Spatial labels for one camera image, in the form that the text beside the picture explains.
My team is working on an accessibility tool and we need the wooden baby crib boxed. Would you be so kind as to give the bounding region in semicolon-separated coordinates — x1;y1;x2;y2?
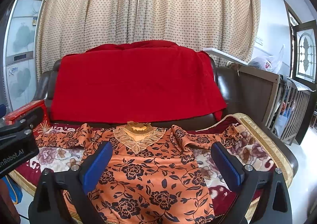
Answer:
228;62;312;145

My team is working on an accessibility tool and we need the beige dotted curtain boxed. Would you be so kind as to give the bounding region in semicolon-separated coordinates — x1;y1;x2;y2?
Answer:
36;0;261;74

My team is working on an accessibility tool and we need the floral plush blanket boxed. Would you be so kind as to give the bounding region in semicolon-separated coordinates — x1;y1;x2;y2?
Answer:
10;112;294;224

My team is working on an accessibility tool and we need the dark brown leather sofa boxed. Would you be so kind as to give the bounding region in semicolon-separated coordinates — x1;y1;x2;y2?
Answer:
33;59;299;175

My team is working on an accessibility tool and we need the dark framed glass door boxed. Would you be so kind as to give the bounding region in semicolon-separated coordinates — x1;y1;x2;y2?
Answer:
284;2;316;91

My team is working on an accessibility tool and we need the orange black floral garment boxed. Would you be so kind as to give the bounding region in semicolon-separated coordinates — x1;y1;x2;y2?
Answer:
36;124;241;223

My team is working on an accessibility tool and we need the red gift box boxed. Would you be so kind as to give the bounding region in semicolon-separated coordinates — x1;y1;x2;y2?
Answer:
4;100;51;137

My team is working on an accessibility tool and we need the white standing air conditioner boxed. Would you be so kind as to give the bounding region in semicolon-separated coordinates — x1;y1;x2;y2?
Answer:
3;0;45;111

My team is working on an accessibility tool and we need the red velvet blanket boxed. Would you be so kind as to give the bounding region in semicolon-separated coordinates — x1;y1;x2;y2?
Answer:
51;40;226;123

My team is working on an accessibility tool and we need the white board on crib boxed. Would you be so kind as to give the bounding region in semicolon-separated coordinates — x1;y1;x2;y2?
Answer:
202;47;248;66

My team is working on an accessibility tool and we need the blue bag on floor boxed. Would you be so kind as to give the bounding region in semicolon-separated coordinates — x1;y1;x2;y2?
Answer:
2;176;23;205

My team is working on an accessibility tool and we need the white plastic bag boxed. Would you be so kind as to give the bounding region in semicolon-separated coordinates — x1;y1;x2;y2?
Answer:
248;45;285;74

